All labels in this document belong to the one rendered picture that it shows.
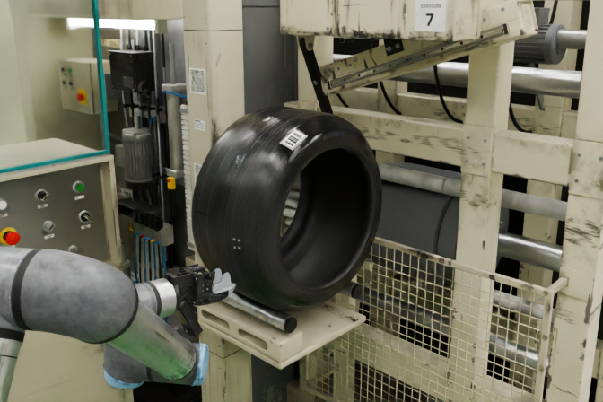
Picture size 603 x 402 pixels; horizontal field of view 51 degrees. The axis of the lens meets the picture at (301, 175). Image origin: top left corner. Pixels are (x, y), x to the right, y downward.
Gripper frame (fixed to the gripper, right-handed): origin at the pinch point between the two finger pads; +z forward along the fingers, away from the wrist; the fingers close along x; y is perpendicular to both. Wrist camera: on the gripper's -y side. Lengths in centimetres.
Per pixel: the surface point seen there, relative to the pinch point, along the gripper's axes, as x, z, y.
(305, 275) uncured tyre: 5.5, 34.8, -5.2
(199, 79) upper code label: 32, 11, 52
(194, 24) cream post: 33, 9, 67
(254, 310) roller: 1.9, 10.7, -9.6
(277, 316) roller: -6.5, 11.4, -8.4
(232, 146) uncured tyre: 5.3, 2.1, 36.3
